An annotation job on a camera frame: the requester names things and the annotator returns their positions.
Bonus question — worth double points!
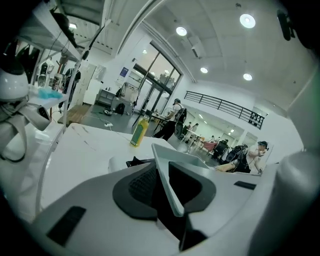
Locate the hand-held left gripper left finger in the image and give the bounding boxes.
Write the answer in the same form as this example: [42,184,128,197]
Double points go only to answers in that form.
[32,161,186,256]

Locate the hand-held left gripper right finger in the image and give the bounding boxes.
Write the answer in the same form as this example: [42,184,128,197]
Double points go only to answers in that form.
[168,161,288,256]

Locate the yellow oil bottle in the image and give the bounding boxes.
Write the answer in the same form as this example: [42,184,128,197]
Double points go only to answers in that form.
[129,115,150,148]

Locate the black backpack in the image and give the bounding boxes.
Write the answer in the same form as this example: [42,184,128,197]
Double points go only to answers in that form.
[114,102,126,116]

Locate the wooden board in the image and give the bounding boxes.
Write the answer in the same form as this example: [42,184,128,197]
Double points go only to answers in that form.
[57,104,89,125]

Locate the black railing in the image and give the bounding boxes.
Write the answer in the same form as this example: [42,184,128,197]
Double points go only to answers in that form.
[184,90,266,131]

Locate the white cabinet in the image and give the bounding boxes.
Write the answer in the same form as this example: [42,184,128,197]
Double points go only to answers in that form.
[81,62,107,106]

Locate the blue cloth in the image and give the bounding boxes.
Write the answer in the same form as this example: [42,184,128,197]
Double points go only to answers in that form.
[37,88,64,101]

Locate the white round device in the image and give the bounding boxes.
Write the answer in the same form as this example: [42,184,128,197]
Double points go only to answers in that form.
[0,66,30,101]

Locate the ceiling air conditioner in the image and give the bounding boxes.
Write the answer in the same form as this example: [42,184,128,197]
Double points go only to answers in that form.
[190,36,209,59]

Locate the blue wall poster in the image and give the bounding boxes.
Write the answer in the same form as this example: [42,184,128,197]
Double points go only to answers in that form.
[119,65,130,81]

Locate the glass door black frame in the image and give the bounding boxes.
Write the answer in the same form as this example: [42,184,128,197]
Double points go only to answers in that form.
[131,41,183,119]

